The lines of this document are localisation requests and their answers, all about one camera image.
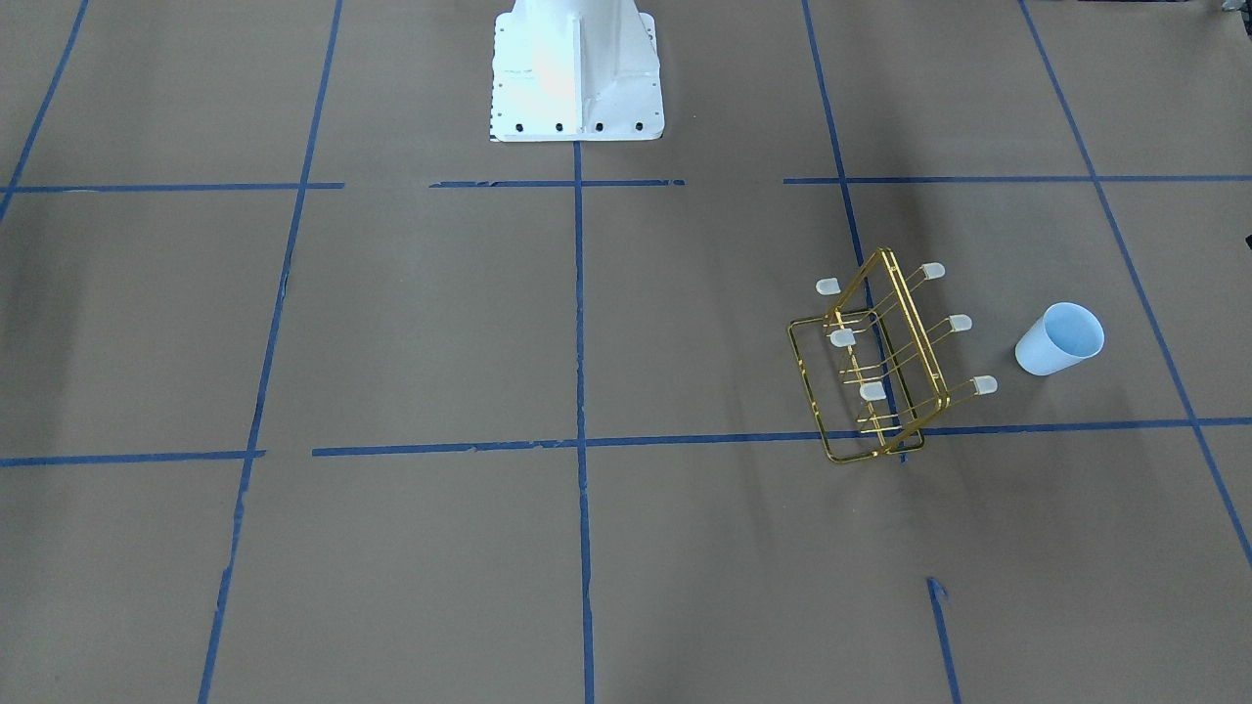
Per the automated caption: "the light blue plastic cup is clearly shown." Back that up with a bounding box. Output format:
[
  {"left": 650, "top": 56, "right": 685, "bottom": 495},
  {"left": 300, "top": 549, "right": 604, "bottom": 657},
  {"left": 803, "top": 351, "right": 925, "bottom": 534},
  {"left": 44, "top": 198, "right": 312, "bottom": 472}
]
[{"left": 1014, "top": 302, "right": 1106, "bottom": 377}]

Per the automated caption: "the gold wire cup holder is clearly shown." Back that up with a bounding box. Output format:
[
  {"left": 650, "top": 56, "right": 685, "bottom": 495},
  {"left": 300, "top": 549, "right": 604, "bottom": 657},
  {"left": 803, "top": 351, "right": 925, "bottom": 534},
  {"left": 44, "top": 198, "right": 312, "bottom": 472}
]
[{"left": 786, "top": 246, "right": 999, "bottom": 463}]

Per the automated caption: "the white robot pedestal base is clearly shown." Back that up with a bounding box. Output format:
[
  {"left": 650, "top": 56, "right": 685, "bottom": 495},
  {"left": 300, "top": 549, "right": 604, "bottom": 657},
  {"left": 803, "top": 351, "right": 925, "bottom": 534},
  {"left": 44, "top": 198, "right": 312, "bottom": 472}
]
[{"left": 490, "top": 1, "right": 665, "bottom": 143}]

